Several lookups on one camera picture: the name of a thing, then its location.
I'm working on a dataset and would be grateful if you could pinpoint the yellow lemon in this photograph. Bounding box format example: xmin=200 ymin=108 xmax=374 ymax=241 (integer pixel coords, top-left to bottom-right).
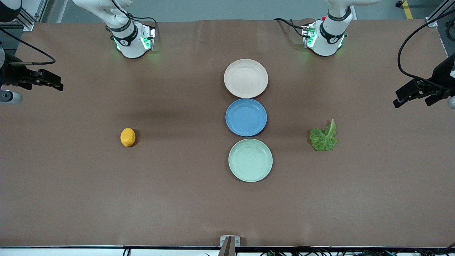
xmin=120 ymin=127 xmax=136 ymax=147

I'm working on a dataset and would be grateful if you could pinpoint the green lettuce leaf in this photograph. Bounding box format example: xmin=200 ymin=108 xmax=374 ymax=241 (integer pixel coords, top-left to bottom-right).
xmin=309 ymin=118 xmax=339 ymax=151

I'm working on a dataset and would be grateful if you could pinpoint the brown table cover mat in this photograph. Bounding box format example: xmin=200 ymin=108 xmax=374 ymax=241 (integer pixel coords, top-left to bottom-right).
xmin=0 ymin=18 xmax=455 ymax=247

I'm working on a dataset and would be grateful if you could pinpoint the beige round plate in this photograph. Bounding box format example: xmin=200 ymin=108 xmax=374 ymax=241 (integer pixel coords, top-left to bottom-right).
xmin=224 ymin=59 xmax=269 ymax=99

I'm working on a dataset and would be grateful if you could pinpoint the blue round plate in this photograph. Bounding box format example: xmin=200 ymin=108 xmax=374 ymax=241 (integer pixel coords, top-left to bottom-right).
xmin=225 ymin=98 xmax=268 ymax=137

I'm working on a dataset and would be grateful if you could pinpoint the pale green round plate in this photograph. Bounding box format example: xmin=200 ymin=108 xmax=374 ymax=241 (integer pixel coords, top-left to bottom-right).
xmin=228 ymin=138 xmax=273 ymax=183

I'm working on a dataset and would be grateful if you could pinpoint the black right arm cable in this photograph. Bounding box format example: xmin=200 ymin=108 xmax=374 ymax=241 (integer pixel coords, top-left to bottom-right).
xmin=0 ymin=28 xmax=57 ymax=66

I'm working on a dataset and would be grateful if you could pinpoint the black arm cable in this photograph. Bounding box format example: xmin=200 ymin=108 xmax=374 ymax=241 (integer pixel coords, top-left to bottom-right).
xmin=397 ymin=9 xmax=455 ymax=89
xmin=0 ymin=28 xmax=57 ymax=66

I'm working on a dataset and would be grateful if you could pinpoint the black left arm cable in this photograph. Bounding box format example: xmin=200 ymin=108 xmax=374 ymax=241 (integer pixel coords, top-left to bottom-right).
xmin=397 ymin=9 xmax=455 ymax=89

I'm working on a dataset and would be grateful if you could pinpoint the aluminium frame profile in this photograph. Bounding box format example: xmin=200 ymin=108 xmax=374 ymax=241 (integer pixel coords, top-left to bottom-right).
xmin=16 ymin=0 xmax=48 ymax=32
xmin=425 ymin=0 xmax=455 ymax=27

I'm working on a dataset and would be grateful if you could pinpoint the black base power cable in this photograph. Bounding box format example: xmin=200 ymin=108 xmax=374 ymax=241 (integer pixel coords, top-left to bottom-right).
xmin=273 ymin=18 xmax=307 ymax=38

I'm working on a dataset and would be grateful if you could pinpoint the metal table edge bracket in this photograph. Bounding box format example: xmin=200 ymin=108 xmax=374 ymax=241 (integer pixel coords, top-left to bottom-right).
xmin=218 ymin=235 xmax=241 ymax=256

